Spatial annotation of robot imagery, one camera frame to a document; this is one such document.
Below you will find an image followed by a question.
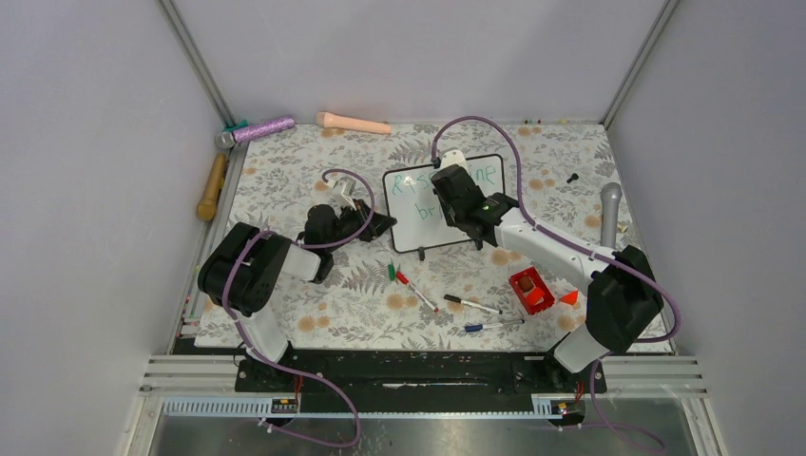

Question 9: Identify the white whiteboard black frame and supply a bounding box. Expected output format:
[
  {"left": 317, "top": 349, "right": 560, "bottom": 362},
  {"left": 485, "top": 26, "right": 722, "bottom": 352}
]
[{"left": 382, "top": 154, "right": 506, "bottom": 254}]

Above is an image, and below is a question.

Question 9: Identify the gold microphone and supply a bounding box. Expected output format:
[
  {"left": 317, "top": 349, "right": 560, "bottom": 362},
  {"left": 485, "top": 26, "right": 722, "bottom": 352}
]
[{"left": 196, "top": 153, "right": 228, "bottom": 221}]

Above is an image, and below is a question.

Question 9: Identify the red marker pen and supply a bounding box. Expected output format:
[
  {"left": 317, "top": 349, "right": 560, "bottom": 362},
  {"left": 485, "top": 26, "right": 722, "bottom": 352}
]
[{"left": 395, "top": 271, "right": 439, "bottom": 314}]

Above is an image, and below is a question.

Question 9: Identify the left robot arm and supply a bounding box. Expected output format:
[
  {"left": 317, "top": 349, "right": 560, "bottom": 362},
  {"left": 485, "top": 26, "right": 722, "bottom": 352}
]
[{"left": 197, "top": 199, "right": 397, "bottom": 390}]

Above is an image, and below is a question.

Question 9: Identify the small orange block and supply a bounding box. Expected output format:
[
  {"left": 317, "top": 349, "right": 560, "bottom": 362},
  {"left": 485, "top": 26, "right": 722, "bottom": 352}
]
[{"left": 559, "top": 290, "right": 579, "bottom": 307}]

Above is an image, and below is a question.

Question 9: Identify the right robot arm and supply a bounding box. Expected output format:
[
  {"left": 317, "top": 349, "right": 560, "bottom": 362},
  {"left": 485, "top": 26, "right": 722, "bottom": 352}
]
[{"left": 432, "top": 164, "right": 663, "bottom": 391}]

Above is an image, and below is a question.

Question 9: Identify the silver microphone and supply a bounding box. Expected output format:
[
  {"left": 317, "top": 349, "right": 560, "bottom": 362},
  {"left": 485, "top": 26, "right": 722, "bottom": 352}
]
[{"left": 600, "top": 182, "right": 623, "bottom": 248}]

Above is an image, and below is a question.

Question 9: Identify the black marker pen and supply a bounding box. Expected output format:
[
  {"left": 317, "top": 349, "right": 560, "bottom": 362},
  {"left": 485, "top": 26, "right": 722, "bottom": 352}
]
[{"left": 443, "top": 294, "right": 503, "bottom": 315}]

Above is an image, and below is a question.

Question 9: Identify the blue marker pen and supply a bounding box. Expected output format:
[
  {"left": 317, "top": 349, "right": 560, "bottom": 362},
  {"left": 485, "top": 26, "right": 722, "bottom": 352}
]
[{"left": 464, "top": 318, "right": 525, "bottom": 333}]

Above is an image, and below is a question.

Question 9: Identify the red plastic box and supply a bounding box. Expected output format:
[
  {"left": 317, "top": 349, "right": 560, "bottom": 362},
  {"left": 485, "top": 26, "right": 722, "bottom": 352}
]
[{"left": 509, "top": 267, "right": 555, "bottom": 315}]

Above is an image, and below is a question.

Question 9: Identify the whiteboard wire stand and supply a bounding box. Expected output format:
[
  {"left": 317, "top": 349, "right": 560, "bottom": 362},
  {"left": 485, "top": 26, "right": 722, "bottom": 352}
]
[{"left": 415, "top": 239, "right": 484, "bottom": 262}]

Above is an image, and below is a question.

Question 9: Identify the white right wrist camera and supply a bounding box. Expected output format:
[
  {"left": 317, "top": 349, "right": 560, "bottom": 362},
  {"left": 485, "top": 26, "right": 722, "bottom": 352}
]
[{"left": 438, "top": 148, "right": 467, "bottom": 170}]

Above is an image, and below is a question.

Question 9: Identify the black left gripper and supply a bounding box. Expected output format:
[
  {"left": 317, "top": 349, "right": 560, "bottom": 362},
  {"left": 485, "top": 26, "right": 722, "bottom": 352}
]
[{"left": 325, "top": 198, "right": 395, "bottom": 253}]

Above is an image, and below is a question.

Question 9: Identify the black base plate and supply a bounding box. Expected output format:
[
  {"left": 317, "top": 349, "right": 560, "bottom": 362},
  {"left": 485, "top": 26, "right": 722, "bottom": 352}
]
[{"left": 235, "top": 348, "right": 607, "bottom": 413}]

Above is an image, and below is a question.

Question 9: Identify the pink microphone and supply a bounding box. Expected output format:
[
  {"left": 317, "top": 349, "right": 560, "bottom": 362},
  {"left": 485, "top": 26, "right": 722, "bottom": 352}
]
[{"left": 316, "top": 111, "right": 392, "bottom": 135}]

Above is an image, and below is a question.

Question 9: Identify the purple glitter microphone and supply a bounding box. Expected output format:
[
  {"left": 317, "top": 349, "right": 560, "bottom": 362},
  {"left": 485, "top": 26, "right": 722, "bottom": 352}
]
[{"left": 214, "top": 116, "right": 296, "bottom": 149}]

